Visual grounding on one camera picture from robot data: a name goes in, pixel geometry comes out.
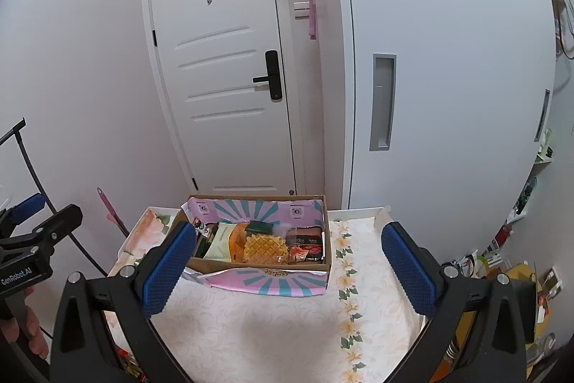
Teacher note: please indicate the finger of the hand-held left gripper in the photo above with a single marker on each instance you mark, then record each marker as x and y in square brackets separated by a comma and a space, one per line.
[60, 223]
[27, 206]

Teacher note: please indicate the white panelled door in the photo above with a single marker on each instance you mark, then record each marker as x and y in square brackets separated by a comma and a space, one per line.
[215, 6]

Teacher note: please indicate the floral tablecloth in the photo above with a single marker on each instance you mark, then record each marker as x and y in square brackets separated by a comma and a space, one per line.
[269, 333]

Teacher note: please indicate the pink hanging strip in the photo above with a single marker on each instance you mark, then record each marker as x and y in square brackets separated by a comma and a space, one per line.
[312, 19]

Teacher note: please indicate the yellow plastic container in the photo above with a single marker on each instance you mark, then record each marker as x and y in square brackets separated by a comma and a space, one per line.
[520, 273]

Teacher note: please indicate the person's left hand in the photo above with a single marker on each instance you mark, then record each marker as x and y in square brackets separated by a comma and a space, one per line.
[38, 333]

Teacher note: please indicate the clear bag of yellow waffles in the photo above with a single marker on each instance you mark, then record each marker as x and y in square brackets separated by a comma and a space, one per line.
[264, 250]

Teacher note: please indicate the pink and teal cardboard box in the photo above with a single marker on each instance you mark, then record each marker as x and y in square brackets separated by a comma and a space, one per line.
[269, 282]

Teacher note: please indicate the plain dark green packet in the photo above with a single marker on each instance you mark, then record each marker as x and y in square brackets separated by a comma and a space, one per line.
[260, 227]

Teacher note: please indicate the dark green cracker packet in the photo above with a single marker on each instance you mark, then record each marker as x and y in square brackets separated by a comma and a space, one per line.
[204, 250]

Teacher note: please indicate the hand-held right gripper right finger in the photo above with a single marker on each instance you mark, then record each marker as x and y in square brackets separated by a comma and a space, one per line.
[408, 271]

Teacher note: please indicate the small orange-red packet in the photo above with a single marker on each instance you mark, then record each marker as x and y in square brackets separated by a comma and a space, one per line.
[298, 255]

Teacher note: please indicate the small jar-print packet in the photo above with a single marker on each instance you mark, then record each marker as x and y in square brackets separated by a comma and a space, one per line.
[201, 227]

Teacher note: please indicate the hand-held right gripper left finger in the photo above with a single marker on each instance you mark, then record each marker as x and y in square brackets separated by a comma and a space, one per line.
[168, 271]

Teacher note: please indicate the cream and orange snack packet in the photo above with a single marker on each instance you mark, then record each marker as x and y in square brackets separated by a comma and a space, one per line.
[224, 244]

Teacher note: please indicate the pink plastic stick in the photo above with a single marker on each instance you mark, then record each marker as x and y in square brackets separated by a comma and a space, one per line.
[110, 208]

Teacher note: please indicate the black and red snack packet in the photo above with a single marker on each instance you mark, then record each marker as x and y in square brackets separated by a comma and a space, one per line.
[309, 237]

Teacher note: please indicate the white cabinet door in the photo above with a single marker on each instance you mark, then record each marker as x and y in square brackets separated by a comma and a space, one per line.
[448, 51]

